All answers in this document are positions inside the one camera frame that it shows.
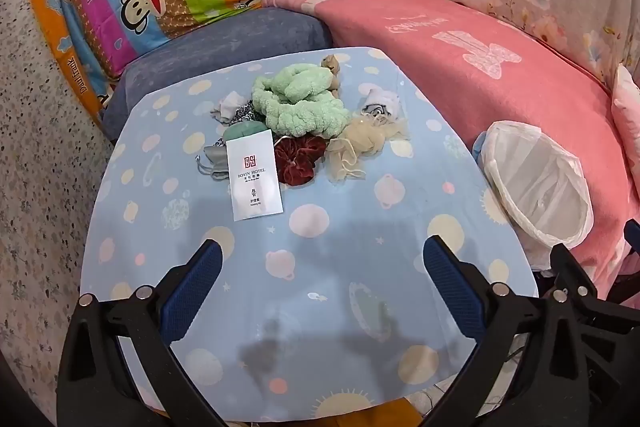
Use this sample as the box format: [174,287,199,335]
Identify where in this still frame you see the grey drawstring pouch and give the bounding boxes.
[196,144,231,180]

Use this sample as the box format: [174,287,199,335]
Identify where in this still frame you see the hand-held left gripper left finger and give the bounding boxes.
[56,239,224,427]

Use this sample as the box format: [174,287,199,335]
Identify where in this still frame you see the teal cloth pouch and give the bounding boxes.
[222,121,269,142]

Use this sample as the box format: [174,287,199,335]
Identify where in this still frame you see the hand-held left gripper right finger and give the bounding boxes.
[423,235,591,427]

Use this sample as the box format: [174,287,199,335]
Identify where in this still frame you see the blue planet-print tablecloth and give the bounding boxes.
[80,47,541,423]

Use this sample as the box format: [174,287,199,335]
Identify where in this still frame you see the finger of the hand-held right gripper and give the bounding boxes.
[549,243,640,343]
[607,218,640,305]

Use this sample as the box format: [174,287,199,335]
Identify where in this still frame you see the beige mesh bath pouf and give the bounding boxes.
[325,114,411,182]

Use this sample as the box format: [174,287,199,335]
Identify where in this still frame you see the blue-grey cushion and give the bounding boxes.
[100,7,335,142]

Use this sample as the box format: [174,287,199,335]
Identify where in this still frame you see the tan stockings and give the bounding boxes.
[320,54,344,100]

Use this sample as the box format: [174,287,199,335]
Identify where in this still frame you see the pale pink pillow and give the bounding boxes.
[612,63,640,158]

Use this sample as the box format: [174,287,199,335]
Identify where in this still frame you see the black-and-white patterned cloth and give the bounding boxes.
[227,102,259,128]

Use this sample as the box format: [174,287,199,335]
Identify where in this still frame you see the grey rolled sock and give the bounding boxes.
[359,88,404,122]

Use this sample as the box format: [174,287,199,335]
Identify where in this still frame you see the dark red velvet scrunchie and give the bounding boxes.
[272,136,327,186]

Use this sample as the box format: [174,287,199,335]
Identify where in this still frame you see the pink blanket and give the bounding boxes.
[262,0,640,303]

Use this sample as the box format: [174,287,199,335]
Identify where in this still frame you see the green fluffy towel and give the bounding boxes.
[251,63,351,144]

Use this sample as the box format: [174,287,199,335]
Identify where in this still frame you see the white paper packet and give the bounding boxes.
[226,129,284,222]

